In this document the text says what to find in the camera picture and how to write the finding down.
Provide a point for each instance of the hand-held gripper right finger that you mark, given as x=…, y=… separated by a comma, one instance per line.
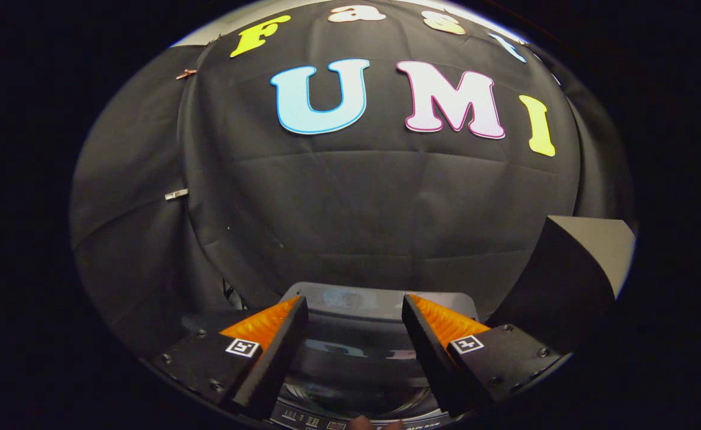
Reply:
x=431, y=358

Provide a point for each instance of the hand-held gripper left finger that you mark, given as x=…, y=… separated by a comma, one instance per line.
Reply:
x=279, y=358

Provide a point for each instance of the dark grey washing machine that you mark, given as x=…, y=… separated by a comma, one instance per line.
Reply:
x=303, y=419

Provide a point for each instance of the grey cabinet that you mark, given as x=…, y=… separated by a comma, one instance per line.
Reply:
x=565, y=280

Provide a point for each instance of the black backdrop cloth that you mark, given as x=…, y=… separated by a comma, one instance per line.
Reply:
x=356, y=209

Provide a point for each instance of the silver cloth clip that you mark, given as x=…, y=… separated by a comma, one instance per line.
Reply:
x=177, y=194

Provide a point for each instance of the copper cloth clip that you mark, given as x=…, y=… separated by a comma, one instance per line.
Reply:
x=186, y=74

